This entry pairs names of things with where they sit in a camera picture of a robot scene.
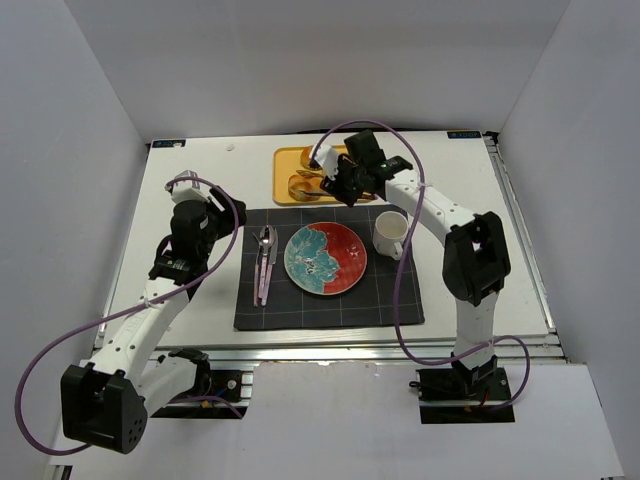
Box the metal serving tongs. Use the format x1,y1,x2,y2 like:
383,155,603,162
288,170,381,204

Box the striped round bun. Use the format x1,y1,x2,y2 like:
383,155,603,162
287,172,326,202

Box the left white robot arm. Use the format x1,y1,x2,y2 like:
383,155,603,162
61,182,247,454

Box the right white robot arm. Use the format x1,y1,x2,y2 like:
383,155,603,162
308,130,511,371

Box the white ceramic mug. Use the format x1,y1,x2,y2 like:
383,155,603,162
372,211,409,261

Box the yellow plastic tray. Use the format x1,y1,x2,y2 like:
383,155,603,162
272,144,377,207

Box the red and teal plate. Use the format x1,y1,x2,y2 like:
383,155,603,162
283,222,368,296

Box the left blue corner label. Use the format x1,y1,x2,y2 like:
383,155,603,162
151,139,186,149

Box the blue corner label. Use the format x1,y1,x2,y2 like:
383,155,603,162
447,130,482,140
151,139,186,149

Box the right blue corner label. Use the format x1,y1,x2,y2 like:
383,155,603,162
447,130,482,140

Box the pink handled spoon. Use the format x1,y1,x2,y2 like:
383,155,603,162
258,225,277,306

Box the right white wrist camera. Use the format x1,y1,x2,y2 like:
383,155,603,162
309,145,340,178

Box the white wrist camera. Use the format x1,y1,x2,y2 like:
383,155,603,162
309,145,340,178
165,170,209,204

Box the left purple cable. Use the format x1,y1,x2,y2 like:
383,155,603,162
14,177,246,457

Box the purple cable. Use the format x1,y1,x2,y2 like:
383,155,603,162
310,119,531,414
14,177,246,457

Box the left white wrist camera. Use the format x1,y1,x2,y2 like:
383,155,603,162
165,170,209,204

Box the ring donut bread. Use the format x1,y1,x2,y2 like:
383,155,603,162
300,145,322,171

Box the pink handled fork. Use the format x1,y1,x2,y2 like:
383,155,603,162
253,226,268,308

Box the pink handled knife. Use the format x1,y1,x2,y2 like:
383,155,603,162
260,225,279,306

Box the aluminium table frame rail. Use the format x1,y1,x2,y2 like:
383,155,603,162
149,334,566,362

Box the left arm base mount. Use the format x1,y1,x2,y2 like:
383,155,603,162
138,349,252,419

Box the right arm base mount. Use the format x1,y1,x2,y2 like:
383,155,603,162
408,368,515,425

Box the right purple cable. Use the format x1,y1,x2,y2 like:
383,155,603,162
310,119,531,414

